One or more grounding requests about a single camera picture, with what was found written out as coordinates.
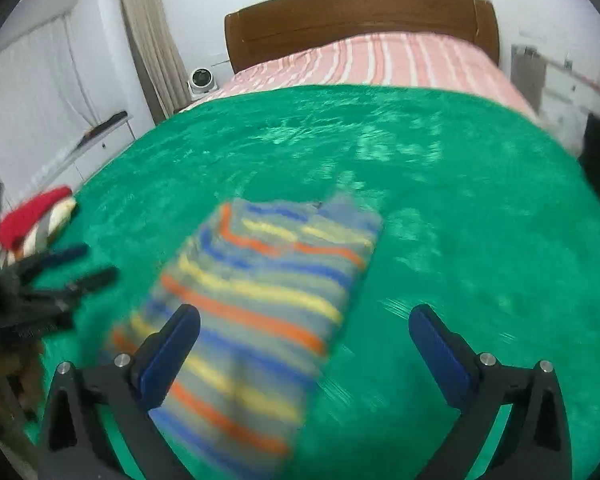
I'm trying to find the multicolour striped knit garment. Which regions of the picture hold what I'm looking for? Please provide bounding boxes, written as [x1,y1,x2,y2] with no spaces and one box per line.
[107,195,382,479]

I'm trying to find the red and white folded clothes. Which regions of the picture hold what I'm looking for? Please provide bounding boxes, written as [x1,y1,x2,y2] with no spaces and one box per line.
[0,185,78,266]

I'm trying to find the person's left hand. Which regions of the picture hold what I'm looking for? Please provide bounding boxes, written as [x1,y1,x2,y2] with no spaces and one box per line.
[0,342,44,412]

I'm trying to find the black bar on sill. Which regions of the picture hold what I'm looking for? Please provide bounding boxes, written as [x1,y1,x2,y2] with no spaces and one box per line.
[76,110,129,148]

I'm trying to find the green floral satin bedspread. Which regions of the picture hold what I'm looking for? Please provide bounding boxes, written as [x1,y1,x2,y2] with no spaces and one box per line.
[42,86,600,479]

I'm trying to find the beige curtain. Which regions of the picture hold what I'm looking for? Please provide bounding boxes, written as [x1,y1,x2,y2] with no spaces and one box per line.
[121,0,189,124]

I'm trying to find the brown wooden headboard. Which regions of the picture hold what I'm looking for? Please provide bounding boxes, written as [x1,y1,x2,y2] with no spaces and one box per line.
[224,0,501,73]

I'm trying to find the white desk with drawers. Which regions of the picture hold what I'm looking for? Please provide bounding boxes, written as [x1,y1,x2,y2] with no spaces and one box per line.
[510,44,600,157]

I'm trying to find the pink striped bed sheet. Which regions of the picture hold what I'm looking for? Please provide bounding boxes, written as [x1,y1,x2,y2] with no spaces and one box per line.
[192,32,539,122]

